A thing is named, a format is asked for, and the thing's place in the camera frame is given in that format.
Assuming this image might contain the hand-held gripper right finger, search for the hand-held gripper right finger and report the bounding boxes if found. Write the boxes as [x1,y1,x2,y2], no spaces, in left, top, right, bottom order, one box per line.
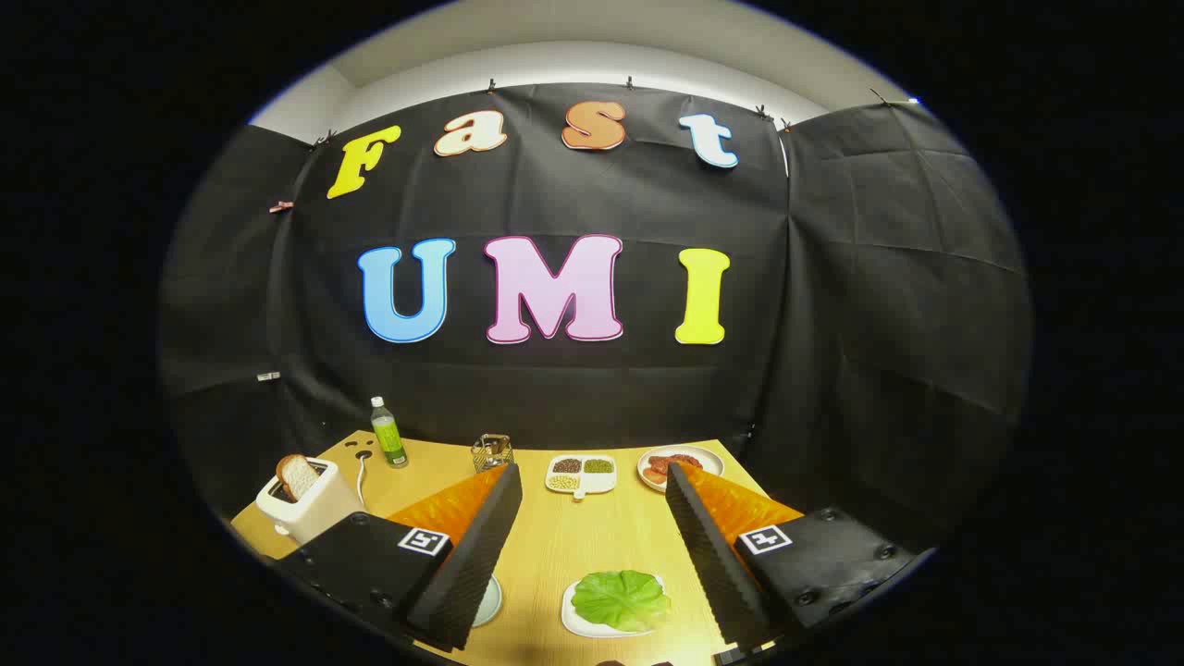
[664,461,919,656]

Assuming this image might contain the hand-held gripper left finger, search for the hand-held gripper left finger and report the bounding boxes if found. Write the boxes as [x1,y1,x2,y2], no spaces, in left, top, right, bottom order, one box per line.
[276,462,524,653]

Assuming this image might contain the green lettuce leaf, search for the green lettuce leaf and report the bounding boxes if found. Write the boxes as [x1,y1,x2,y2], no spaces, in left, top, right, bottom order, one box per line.
[571,570,672,633]

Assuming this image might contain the toasted bread slice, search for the toasted bread slice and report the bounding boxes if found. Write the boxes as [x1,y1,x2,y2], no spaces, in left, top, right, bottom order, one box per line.
[276,453,320,503]

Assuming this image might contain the pale green round plate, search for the pale green round plate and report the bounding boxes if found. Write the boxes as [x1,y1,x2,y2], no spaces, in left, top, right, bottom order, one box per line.
[472,573,504,628]

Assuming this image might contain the white round plate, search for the white round plate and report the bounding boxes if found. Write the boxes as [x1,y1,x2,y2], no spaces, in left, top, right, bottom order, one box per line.
[636,444,725,493]

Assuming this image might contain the red meat slices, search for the red meat slices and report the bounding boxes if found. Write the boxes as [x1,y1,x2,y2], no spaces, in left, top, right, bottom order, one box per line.
[645,453,704,487]

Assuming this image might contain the white square plate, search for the white square plate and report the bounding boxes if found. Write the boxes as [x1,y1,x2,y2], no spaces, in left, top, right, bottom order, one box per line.
[561,572,672,639]

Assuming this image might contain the white divided dish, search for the white divided dish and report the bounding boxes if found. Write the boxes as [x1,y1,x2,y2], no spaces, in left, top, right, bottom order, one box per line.
[544,453,618,501]

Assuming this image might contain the green label drink bottle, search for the green label drink bottle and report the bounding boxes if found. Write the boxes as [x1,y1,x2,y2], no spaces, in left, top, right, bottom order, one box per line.
[370,396,410,469]

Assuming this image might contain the white toaster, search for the white toaster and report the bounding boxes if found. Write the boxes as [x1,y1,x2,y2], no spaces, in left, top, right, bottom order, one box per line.
[255,455,366,545]

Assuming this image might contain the metal wire utensil holder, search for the metal wire utensil holder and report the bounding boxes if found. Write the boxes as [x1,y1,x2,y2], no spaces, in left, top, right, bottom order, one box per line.
[471,433,515,475]

